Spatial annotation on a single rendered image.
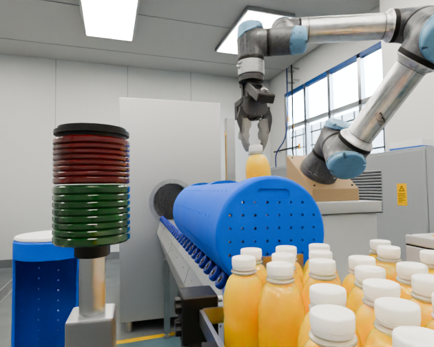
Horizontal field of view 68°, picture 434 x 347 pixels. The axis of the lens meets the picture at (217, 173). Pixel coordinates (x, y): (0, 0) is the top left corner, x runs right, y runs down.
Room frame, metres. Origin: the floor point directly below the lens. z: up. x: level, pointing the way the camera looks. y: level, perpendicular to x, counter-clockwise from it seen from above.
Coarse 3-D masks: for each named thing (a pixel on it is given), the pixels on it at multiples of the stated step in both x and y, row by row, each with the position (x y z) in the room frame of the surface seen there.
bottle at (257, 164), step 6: (252, 156) 0.87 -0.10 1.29; (258, 156) 0.87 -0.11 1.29; (264, 156) 0.88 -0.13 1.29; (246, 162) 0.89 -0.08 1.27; (252, 162) 0.87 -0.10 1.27; (258, 162) 0.86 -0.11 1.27; (264, 162) 0.87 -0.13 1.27; (246, 168) 0.88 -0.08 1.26; (252, 168) 0.86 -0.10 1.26; (258, 168) 0.86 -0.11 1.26; (264, 168) 0.86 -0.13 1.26; (270, 168) 0.89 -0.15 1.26; (246, 174) 0.89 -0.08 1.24; (252, 174) 0.87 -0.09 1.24; (258, 174) 0.86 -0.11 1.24; (264, 174) 0.86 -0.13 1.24; (270, 174) 0.88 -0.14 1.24
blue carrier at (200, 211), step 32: (192, 192) 1.28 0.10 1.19; (224, 192) 0.84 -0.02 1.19; (256, 192) 0.78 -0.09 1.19; (288, 192) 0.80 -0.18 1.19; (192, 224) 1.05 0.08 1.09; (224, 224) 0.76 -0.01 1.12; (256, 224) 0.78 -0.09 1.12; (288, 224) 0.80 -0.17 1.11; (320, 224) 0.82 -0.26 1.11; (224, 256) 0.76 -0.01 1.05
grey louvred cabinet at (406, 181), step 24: (384, 168) 2.27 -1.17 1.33; (408, 168) 2.09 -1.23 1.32; (432, 168) 2.00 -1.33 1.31; (360, 192) 2.48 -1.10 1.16; (384, 192) 2.27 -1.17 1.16; (408, 192) 2.09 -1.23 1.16; (432, 192) 1.99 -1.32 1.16; (384, 216) 2.28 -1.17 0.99; (408, 216) 2.10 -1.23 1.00; (432, 216) 1.99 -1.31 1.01
